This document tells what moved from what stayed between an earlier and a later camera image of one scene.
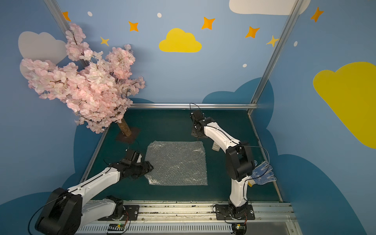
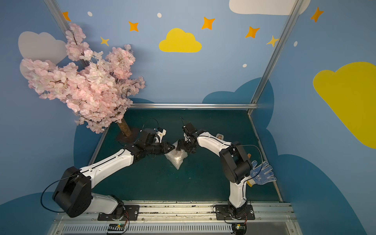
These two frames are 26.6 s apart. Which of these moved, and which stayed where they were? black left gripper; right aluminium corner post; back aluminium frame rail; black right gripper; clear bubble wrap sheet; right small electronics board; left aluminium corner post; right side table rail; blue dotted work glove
Moved: black left gripper; clear bubble wrap sheet; black right gripper
Stayed: right small electronics board; right aluminium corner post; right side table rail; back aluminium frame rail; left aluminium corner post; blue dotted work glove
